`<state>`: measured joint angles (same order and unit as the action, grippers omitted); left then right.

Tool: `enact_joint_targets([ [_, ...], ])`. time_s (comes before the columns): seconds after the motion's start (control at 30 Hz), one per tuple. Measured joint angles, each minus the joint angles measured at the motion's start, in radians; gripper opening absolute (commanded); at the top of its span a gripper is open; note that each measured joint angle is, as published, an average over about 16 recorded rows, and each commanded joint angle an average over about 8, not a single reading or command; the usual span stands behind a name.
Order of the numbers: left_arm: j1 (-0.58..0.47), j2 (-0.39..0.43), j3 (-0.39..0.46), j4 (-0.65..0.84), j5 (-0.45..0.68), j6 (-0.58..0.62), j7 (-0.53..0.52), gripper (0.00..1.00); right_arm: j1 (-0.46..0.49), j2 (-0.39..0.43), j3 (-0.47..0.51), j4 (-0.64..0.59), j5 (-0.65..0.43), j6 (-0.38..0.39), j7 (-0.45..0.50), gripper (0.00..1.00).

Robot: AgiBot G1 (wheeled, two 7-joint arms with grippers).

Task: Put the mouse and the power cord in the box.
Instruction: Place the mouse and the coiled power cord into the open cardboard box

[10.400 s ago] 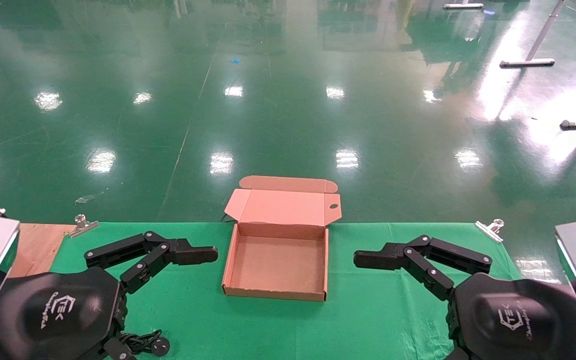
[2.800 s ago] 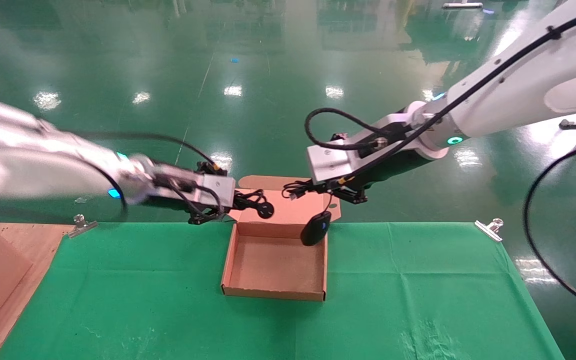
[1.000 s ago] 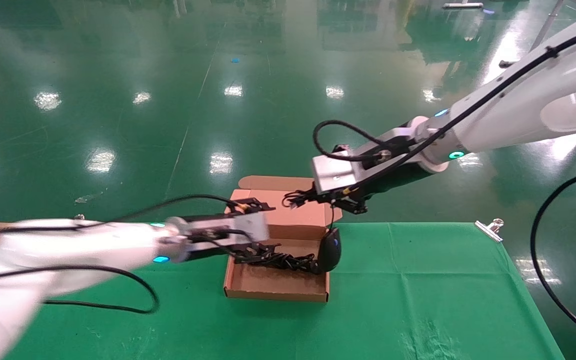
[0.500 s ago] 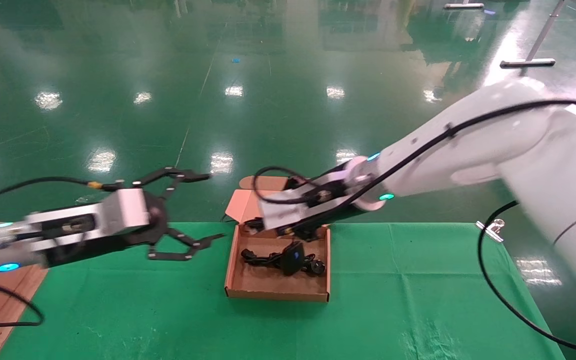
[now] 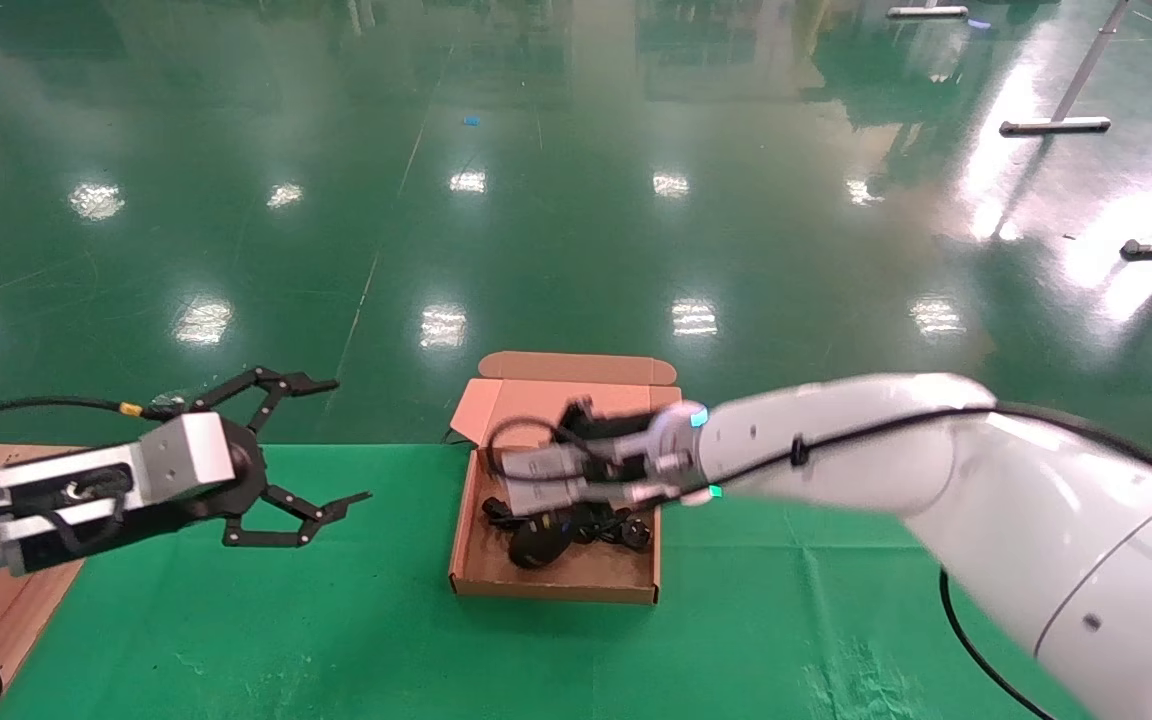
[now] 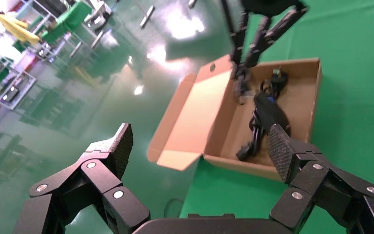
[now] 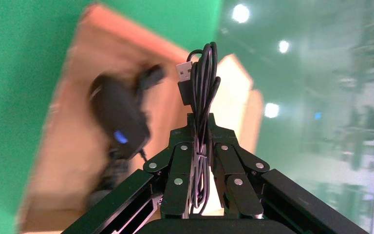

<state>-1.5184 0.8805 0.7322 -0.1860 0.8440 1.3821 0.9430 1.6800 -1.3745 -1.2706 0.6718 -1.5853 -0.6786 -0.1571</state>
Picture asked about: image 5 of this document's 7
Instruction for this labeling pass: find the flat open cardboard mailer box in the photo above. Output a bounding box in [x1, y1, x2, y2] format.
[448, 350, 685, 606]

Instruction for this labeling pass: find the grey metal stand with pole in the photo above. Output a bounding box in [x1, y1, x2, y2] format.
[999, 0, 1132, 137]

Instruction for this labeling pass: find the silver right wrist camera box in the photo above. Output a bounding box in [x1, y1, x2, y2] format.
[501, 440, 697, 513]

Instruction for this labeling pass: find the glossy black left gripper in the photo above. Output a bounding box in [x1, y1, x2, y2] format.
[176, 366, 374, 550]

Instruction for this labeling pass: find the green table cloth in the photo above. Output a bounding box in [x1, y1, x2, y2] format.
[0, 443, 1087, 720]

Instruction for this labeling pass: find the black power cord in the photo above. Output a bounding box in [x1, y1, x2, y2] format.
[479, 495, 655, 553]

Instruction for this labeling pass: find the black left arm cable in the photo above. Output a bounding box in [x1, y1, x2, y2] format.
[0, 396, 182, 433]

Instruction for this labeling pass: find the glossy black right gripper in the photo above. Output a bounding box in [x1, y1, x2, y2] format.
[509, 396, 657, 570]

